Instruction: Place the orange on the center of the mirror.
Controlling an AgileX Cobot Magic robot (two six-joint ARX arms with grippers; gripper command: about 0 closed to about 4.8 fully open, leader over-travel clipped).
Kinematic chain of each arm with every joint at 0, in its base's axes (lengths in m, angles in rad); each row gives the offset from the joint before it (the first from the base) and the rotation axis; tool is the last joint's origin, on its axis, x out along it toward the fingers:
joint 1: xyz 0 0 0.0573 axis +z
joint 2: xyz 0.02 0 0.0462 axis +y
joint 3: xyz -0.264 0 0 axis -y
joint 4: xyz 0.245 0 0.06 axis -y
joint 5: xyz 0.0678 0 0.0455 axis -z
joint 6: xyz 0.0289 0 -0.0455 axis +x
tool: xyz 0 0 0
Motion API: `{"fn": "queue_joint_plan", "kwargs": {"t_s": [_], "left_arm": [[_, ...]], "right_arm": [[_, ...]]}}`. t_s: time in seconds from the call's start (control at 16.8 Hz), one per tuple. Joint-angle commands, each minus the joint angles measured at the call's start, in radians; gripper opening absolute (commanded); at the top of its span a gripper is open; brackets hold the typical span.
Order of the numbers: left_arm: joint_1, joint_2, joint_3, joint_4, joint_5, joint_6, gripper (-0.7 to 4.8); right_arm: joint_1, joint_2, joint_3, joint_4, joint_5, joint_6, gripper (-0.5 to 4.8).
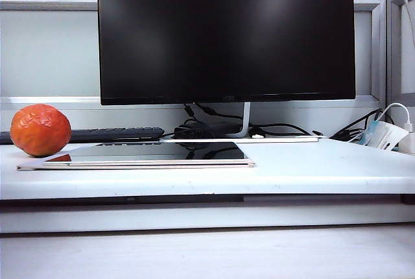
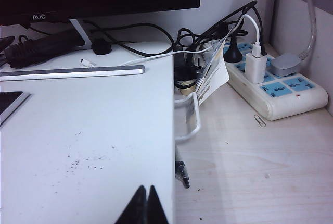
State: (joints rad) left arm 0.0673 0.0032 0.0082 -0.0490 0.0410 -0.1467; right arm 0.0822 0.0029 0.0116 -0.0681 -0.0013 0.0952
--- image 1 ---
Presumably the orange fruit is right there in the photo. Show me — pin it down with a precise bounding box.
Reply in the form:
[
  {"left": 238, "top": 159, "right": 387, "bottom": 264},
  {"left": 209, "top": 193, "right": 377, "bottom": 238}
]
[{"left": 10, "top": 104, "right": 72, "bottom": 158}]

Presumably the black power adapter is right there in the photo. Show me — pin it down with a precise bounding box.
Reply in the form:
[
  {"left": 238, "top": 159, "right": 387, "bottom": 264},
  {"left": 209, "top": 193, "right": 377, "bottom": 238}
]
[{"left": 173, "top": 122, "right": 243, "bottom": 140}]

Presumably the white monitor stand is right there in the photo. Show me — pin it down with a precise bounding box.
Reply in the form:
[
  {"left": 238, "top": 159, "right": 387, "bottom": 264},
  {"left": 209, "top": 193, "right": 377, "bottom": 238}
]
[{"left": 160, "top": 101, "right": 320, "bottom": 144}]

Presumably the black computer monitor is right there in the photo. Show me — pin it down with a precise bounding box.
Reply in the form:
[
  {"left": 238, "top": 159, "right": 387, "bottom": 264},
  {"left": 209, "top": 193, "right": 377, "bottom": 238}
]
[{"left": 96, "top": 0, "right": 357, "bottom": 106}]

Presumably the black keyboard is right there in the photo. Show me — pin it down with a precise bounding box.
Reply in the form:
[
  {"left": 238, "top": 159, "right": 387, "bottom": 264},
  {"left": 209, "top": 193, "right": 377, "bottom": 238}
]
[{"left": 0, "top": 127, "right": 165, "bottom": 145}]

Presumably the white blue package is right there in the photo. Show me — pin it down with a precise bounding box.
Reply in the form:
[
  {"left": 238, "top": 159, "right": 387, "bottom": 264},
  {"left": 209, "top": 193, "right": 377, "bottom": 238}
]
[{"left": 357, "top": 119, "right": 410, "bottom": 151}]

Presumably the white charger plug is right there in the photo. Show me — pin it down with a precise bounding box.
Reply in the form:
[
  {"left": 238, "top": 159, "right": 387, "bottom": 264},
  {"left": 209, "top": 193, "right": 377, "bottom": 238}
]
[{"left": 397, "top": 122, "right": 415, "bottom": 156}]

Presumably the black monitor cable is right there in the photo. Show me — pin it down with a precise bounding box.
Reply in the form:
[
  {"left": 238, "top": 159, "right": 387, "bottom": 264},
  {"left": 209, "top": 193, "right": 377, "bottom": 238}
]
[{"left": 182, "top": 103, "right": 244, "bottom": 123}]

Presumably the thin black desk cable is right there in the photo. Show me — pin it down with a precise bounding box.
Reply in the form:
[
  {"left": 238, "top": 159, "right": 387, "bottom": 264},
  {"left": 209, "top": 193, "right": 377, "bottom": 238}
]
[{"left": 250, "top": 123, "right": 326, "bottom": 138}]

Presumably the black cable bundle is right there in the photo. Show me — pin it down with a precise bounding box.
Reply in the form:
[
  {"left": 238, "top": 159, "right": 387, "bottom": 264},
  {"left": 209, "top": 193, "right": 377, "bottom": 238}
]
[{"left": 328, "top": 108, "right": 384, "bottom": 143}]

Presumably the grey partition frame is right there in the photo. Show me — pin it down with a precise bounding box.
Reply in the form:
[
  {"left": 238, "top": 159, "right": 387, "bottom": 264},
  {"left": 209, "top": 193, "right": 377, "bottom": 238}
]
[{"left": 353, "top": 0, "right": 415, "bottom": 108}]

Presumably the white charger cable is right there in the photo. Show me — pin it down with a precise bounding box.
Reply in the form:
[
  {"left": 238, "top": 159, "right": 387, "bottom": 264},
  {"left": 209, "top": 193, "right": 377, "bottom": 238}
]
[{"left": 377, "top": 102, "right": 412, "bottom": 130}]

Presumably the white hanging cable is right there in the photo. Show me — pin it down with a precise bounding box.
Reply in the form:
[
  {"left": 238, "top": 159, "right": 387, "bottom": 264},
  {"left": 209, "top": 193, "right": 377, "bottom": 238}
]
[{"left": 401, "top": 0, "right": 415, "bottom": 39}]

